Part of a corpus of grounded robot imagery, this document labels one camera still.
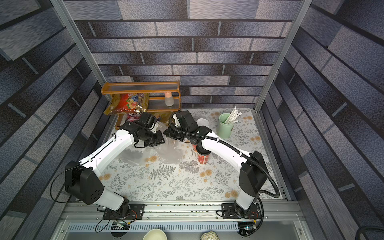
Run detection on red cup black lid front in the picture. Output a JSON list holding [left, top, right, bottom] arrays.
[[197, 149, 211, 165]]

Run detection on clear plastic carrier bag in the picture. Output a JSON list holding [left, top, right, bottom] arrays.
[[150, 122, 184, 165]]

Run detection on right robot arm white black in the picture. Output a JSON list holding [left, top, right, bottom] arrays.
[[165, 111, 276, 219]]

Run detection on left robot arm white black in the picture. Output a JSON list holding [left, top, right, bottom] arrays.
[[64, 113, 165, 220]]

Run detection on red cup white lid right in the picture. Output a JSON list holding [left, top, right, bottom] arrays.
[[197, 118, 210, 128]]

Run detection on colourful candy bag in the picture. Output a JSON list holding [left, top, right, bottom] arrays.
[[125, 114, 141, 122]]

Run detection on gold snack bag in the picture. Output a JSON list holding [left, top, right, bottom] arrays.
[[153, 112, 177, 126]]

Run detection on red snack bag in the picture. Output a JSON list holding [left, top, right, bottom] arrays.
[[104, 93, 150, 116]]

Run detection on small pink white bottle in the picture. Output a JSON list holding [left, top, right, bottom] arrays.
[[165, 92, 175, 107]]

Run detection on green straw holder cup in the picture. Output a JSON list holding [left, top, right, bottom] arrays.
[[217, 113, 235, 140]]

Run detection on orange two-tier shelf rack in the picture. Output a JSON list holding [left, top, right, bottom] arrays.
[[101, 81, 182, 115]]

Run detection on white wrapped straws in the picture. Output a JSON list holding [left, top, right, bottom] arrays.
[[224, 107, 242, 125]]

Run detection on white bowl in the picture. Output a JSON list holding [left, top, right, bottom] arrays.
[[143, 229, 168, 240]]

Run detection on patterned round object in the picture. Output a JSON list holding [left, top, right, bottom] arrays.
[[200, 231, 220, 240]]

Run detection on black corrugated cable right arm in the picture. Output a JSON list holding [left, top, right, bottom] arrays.
[[168, 112, 280, 199]]

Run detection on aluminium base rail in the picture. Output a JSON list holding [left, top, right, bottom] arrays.
[[56, 200, 305, 237]]

